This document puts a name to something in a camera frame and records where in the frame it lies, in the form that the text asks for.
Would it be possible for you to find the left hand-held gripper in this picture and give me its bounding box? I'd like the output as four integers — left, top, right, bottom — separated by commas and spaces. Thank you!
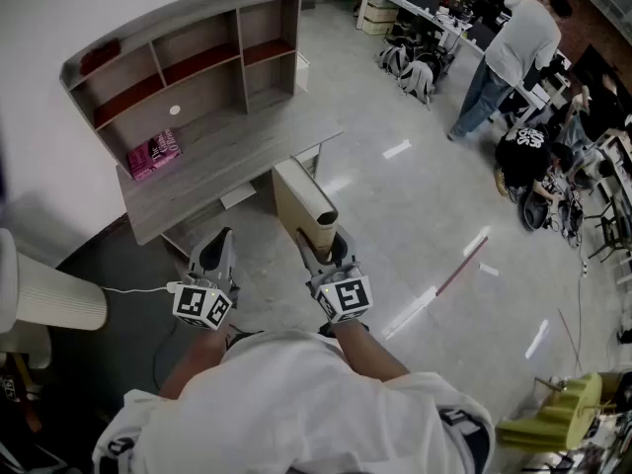
171, 227, 242, 334

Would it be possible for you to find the person's left forearm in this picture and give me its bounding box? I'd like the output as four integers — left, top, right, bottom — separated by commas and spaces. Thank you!
158, 322, 236, 400

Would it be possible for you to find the long white desk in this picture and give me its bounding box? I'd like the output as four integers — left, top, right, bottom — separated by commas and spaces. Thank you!
315, 0, 550, 123

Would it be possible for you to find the grey wooden shelf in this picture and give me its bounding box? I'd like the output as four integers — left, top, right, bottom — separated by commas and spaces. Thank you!
58, 0, 303, 168

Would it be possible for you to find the person's white shirt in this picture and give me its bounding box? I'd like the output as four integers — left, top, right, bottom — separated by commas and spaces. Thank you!
92, 328, 498, 474

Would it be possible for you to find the grey wooden desk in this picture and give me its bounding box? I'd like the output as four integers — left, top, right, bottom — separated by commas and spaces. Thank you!
115, 100, 346, 259

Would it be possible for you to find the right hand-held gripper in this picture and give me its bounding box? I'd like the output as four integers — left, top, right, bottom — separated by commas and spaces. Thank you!
294, 229, 374, 338

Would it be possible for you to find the tan book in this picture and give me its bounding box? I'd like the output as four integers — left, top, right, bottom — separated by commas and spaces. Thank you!
271, 155, 341, 262

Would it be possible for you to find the white ribbed cylinder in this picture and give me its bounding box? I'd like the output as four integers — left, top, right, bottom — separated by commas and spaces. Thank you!
0, 227, 111, 334

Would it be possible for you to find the person's right forearm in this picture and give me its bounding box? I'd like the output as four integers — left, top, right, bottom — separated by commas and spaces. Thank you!
329, 319, 412, 380

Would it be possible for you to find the black round bowl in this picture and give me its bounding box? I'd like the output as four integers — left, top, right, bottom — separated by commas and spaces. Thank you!
516, 191, 553, 232

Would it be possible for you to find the pink book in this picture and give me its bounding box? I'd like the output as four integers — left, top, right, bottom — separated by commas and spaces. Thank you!
125, 126, 185, 183

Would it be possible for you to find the yellow-green chair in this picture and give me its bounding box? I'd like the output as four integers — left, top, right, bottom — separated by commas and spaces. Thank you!
495, 370, 619, 454

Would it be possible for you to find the grey backpack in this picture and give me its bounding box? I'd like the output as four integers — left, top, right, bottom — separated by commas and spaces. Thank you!
375, 41, 412, 76
396, 58, 437, 112

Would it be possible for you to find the red stick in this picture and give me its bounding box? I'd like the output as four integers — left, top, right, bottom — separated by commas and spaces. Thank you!
435, 234, 491, 296

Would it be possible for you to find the white cable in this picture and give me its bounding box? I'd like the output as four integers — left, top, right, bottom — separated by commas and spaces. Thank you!
101, 280, 185, 296

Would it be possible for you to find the cream drawer cabinet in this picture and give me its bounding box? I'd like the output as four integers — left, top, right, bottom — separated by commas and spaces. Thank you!
361, 0, 400, 37

